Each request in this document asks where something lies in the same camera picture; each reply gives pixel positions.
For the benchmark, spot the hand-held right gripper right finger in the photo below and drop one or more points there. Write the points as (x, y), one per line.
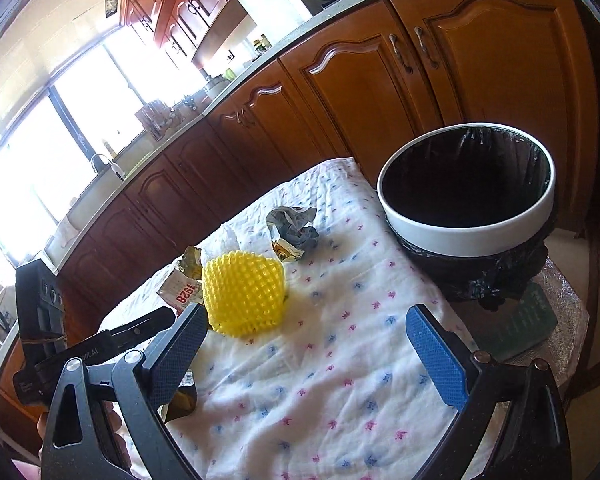
(435, 360)

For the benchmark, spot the silver snack wrapper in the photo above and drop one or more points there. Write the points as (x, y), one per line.
(295, 235)

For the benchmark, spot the silver textured stool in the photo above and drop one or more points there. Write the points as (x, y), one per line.
(565, 300)

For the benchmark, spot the white foam fruit net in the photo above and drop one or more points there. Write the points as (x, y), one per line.
(227, 240)

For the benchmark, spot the white trash bin black liner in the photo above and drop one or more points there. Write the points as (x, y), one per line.
(470, 240)

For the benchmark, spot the condiment jar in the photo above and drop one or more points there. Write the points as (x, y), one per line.
(262, 43)

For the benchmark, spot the gold wrapper with red label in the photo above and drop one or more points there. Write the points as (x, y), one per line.
(182, 290)

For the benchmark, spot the kitchen window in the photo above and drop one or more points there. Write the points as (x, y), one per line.
(80, 110)

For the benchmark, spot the white printed table cloth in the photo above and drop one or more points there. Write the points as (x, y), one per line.
(305, 385)

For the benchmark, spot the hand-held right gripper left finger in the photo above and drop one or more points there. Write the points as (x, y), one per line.
(180, 345)

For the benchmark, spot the dark brown snack wrapper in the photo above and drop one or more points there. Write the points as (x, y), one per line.
(182, 402)

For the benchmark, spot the green cup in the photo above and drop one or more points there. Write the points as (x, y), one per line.
(228, 74)

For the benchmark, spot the green ribbed plastic tray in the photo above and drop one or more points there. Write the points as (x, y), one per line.
(522, 325)

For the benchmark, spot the person's left hand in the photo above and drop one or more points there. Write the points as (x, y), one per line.
(116, 427)

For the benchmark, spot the white lidded pot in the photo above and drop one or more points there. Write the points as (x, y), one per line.
(214, 84)

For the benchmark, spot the dark wall tile decoration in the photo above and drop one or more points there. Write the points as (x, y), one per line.
(111, 5)

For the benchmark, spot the yellow foam fruit net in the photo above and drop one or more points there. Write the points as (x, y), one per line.
(245, 290)

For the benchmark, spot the metal sink faucet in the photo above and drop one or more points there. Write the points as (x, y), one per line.
(116, 169)

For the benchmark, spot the wooden wall cabinet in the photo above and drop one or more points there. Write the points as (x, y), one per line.
(200, 0)

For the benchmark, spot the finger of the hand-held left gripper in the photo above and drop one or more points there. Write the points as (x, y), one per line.
(140, 325)

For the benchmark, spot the dish rack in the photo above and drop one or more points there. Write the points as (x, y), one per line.
(155, 115)

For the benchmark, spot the wooden kitchen base cabinets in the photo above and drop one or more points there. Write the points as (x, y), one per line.
(355, 85)

